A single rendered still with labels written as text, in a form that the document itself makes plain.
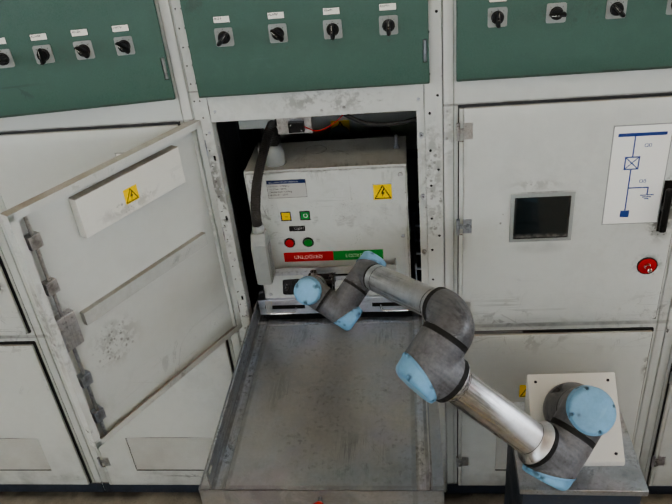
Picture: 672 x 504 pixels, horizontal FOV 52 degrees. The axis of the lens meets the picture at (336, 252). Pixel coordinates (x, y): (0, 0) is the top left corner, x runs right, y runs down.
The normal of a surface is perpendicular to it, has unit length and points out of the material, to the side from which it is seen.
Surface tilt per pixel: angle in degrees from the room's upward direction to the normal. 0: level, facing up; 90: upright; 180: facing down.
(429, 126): 90
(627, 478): 0
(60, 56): 90
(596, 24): 90
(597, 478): 0
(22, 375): 90
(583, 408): 39
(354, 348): 0
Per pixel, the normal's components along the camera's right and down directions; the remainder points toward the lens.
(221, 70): -0.07, 0.53
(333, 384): -0.09, -0.85
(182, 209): 0.82, 0.23
